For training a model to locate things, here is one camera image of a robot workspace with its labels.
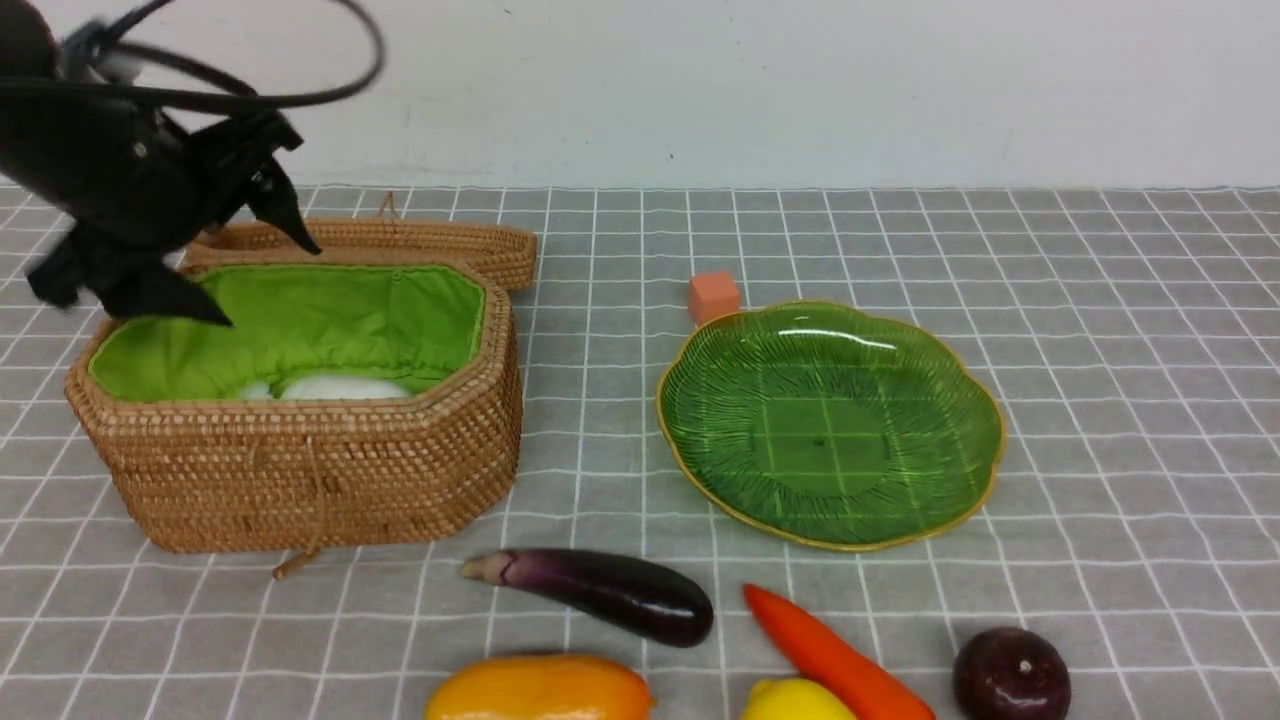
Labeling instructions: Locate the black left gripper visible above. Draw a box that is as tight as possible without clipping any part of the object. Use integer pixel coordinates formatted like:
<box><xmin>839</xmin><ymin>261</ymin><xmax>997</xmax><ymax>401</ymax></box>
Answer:
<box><xmin>0</xmin><ymin>0</ymin><xmax>323</xmax><ymax>328</ymax></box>

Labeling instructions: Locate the white radish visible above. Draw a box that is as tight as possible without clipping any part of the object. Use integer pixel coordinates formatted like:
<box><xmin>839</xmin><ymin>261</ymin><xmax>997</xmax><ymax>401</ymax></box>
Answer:
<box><xmin>239</xmin><ymin>373</ymin><xmax>413</xmax><ymax>401</ymax></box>

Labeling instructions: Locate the orange yellow mango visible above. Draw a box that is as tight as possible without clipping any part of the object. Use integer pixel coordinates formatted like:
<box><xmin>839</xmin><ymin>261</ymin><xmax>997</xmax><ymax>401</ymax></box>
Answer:
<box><xmin>422</xmin><ymin>653</ymin><xmax>655</xmax><ymax>719</ymax></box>

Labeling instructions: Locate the purple eggplant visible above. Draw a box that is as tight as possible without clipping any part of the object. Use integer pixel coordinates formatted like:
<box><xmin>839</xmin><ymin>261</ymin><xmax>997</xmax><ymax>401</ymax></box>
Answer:
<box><xmin>460</xmin><ymin>547</ymin><xmax>716</xmax><ymax>648</ymax></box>

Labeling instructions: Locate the yellow lemon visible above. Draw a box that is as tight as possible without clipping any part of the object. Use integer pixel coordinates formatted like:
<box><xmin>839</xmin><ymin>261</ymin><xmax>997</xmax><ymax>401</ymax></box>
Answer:
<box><xmin>739</xmin><ymin>676</ymin><xmax>858</xmax><ymax>720</ymax></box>

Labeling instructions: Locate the dark purple plum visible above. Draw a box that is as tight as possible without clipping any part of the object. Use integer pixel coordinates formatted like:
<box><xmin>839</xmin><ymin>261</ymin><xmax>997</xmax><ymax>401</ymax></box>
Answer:
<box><xmin>952</xmin><ymin>626</ymin><xmax>1073</xmax><ymax>719</ymax></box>

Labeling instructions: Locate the woven rattan basket green lining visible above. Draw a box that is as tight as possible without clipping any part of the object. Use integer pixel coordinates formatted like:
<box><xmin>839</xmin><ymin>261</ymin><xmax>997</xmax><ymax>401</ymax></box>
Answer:
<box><xmin>65</xmin><ymin>263</ymin><xmax>524</xmax><ymax>582</ymax></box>

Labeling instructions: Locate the woven rattan basket lid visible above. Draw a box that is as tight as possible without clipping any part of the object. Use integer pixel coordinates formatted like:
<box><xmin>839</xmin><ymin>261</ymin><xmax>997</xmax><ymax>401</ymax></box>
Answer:
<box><xmin>180</xmin><ymin>193</ymin><xmax>538</xmax><ymax>291</ymax></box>

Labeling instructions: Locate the small orange cube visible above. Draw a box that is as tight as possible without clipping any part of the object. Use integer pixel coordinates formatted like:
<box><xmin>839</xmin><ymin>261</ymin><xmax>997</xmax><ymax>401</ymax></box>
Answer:
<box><xmin>687</xmin><ymin>272</ymin><xmax>742</xmax><ymax>327</ymax></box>

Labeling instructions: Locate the green glass leaf plate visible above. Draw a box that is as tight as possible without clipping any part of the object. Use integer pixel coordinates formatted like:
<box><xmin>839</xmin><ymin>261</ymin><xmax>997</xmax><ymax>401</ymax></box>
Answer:
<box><xmin>654</xmin><ymin>300</ymin><xmax>1007</xmax><ymax>553</ymax></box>

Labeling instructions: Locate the orange carrot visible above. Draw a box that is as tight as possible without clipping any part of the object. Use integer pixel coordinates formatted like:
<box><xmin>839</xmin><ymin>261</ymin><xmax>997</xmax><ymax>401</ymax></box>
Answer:
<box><xmin>742</xmin><ymin>583</ymin><xmax>936</xmax><ymax>719</ymax></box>

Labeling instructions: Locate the grey checked tablecloth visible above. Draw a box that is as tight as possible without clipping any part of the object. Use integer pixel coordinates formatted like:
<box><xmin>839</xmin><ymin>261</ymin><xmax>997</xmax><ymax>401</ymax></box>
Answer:
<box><xmin>1</xmin><ymin>186</ymin><xmax>1279</xmax><ymax>719</ymax></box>

